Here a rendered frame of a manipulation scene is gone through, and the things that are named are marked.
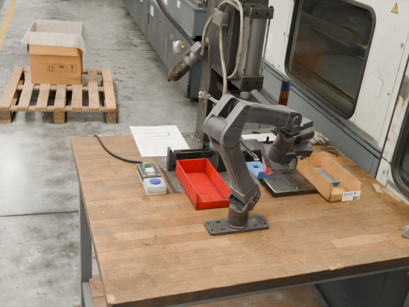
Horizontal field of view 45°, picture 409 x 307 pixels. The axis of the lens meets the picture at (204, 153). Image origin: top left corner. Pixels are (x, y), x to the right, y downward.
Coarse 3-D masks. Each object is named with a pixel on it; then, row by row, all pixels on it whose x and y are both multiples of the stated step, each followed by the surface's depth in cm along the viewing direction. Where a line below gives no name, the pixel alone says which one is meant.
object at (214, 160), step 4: (212, 148) 189; (216, 152) 186; (256, 152) 189; (260, 152) 190; (212, 156) 190; (216, 156) 186; (220, 156) 185; (244, 156) 188; (248, 156) 189; (260, 156) 191; (212, 160) 190; (216, 160) 186; (220, 160) 185; (248, 160) 191; (252, 160) 190; (260, 160) 192; (212, 164) 190; (216, 164) 187; (220, 164) 186; (224, 164) 187; (216, 168) 187; (220, 168) 187; (224, 168) 188
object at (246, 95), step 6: (216, 84) 198; (222, 84) 193; (228, 84) 198; (222, 90) 192; (228, 90) 187; (234, 90) 188; (246, 90) 179; (252, 90) 181; (234, 96) 182; (240, 96) 182; (246, 96) 181; (252, 96) 184; (258, 102) 178; (228, 108) 182
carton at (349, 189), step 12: (312, 156) 195; (324, 156) 196; (300, 168) 192; (312, 168) 184; (324, 168) 197; (336, 168) 189; (312, 180) 184; (324, 180) 176; (336, 180) 190; (348, 180) 182; (324, 192) 177; (336, 192) 181; (348, 192) 176; (360, 192) 178
